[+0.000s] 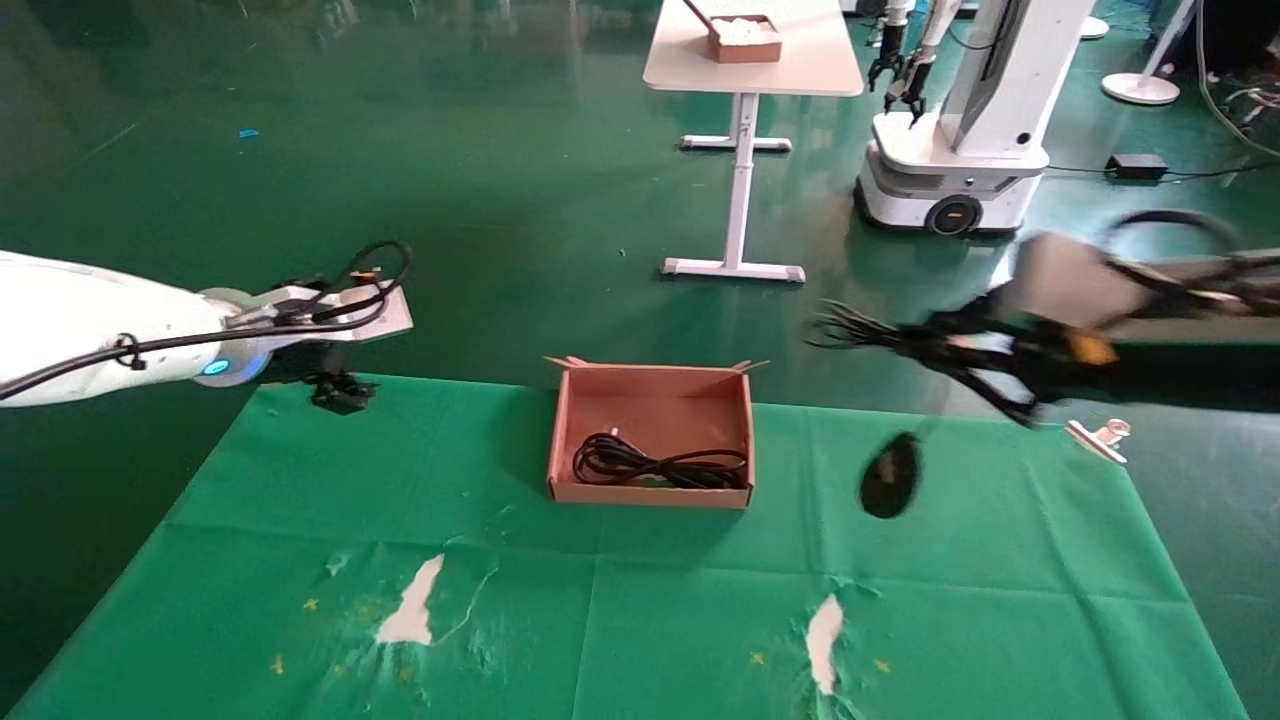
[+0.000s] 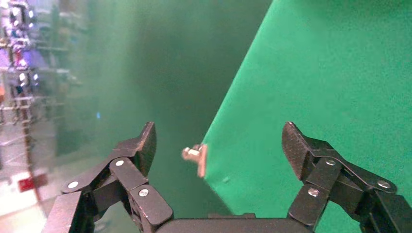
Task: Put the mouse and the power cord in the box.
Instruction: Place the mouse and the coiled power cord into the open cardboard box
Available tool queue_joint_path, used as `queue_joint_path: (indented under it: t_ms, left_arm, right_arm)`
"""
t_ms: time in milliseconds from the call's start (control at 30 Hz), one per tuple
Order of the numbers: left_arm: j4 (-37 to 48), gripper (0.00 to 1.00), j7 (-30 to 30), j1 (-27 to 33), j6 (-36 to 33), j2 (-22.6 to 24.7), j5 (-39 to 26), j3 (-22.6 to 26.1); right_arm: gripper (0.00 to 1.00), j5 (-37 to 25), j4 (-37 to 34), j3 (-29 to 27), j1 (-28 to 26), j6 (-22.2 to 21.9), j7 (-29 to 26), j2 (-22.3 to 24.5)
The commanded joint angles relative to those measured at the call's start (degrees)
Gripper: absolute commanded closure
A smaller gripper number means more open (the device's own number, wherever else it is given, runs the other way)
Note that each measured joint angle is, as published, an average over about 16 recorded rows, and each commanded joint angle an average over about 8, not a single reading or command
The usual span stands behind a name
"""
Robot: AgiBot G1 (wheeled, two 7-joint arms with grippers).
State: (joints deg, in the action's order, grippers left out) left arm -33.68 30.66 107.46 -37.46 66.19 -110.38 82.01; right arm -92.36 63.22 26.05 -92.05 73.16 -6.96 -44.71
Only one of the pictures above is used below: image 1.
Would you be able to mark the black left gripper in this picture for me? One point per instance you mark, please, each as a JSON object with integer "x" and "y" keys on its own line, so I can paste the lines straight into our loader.
{"x": 335, "y": 360}

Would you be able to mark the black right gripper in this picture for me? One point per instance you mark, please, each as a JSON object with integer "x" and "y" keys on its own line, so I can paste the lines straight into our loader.
{"x": 1050, "y": 375}

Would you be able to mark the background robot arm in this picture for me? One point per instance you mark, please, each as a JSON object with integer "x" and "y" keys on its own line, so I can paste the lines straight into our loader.
{"x": 890, "y": 45}
{"x": 918, "y": 70}

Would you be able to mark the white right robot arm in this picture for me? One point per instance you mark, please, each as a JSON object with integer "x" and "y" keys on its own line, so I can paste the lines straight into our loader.
{"x": 1230, "y": 325}

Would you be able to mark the open brown cardboard box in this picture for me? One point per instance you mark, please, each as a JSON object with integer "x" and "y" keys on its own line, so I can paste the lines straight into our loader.
{"x": 650, "y": 410}

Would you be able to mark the small filled cardboard box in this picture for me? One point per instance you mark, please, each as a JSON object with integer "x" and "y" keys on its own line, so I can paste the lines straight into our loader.
{"x": 750, "y": 50}

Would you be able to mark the silver metal cloth clamp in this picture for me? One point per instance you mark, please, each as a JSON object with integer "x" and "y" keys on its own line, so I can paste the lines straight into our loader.
{"x": 1095, "y": 438}

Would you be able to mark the white wheeled background robot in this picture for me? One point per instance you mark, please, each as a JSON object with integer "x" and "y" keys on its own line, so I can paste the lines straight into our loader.
{"x": 965, "y": 170}

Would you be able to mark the black power adapter brick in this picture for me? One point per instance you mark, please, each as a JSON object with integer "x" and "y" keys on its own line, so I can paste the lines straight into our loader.
{"x": 1135, "y": 166}

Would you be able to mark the white round floor stand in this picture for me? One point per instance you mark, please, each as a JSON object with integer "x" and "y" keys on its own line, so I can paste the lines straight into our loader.
{"x": 1140, "y": 88}

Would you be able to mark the small white floor disc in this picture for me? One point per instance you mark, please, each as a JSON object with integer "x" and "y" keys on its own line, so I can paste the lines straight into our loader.
{"x": 1092, "y": 28}

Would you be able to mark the green table cloth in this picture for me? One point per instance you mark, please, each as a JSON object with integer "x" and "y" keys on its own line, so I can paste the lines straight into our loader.
{"x": 640, "y": 600}

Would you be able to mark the grey wheeled chair base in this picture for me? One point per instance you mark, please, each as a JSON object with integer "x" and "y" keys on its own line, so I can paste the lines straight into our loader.
{"x": 1255, "y": 98}

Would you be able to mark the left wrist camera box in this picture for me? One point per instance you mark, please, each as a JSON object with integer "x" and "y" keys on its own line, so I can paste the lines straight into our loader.
{"x": 385, "y": 318}

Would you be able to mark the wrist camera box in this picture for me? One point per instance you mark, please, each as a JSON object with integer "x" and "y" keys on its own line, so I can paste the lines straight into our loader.
{"x": 1070, "y": 280}
{"x": 385, "y": 318}

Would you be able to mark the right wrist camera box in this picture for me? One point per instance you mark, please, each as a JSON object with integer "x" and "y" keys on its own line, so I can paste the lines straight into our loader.
{"x": 1070, "y": 280}

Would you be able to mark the white pedestal table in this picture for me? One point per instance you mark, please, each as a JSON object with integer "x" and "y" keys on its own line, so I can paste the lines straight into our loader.
{"x": 805, "y": 60}

